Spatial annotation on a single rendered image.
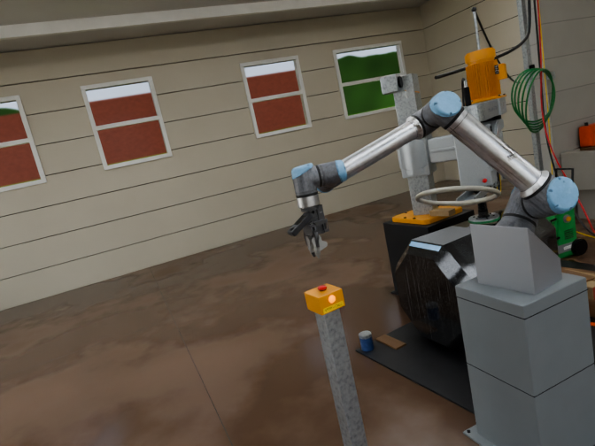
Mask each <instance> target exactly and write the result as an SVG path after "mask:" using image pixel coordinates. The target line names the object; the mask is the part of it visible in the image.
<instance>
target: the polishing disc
mask: <svg viewBox="0 0 595 446"><path fill-rule="evenodd" d="M493 215H495V216H493ZM474 216H475V217H474ZM474 216H471V217H469V218H468V222H469V223H471V224H486V223H491V222H495V221H498V220H499V219H500V216H499V214H497V213H493V214H487V215H486V216H480V215H478V214H476V215H474ZM473 217H474V218H473ZM476 218H478V219H476ZM486 218H487V219H486Z"/></svg>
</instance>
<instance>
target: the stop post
mask: <svg viewBox="0 0 595 446"><path fill-rule="evenodd" d="M324 285H326V286H327V288H326V289H324V290H318V287H317V288H313V289H311V290H308V291H306V292H305V300H306V304H307V309H308V310H310V311H313V312H315V317H316V320H317V325H318V329H319V333H320V338H321V345H322V348H323V353H324V358H325V361H326V366H327V369H328V376H329V381H330V386H331V389H332V394H333V397H334V402H335V406H336V414H337V417H338V422H339V426H340V430H341V435H342V438H343V443H344V446H367V438H366V434H365V429H364V425H363V420H362V416H361V411H360V407H359V399H358V395H357V390H356V386H355V382H354V378H353V373H352V365H351V360H350V357H349V352H348V348H347V343H346V339H345V334H344V327H343V322H342V318H341V313H340V310H339V308H341V307H343V306H345V303H344V295H343V291H342V289H341V288H339V287H336V286H333V285H330V284H327V283H326V284H324ZM330 296H335V297H336V301H335V302H334V303H331V302H330V301H329V300H328V298H329V297H330Z"/></svg>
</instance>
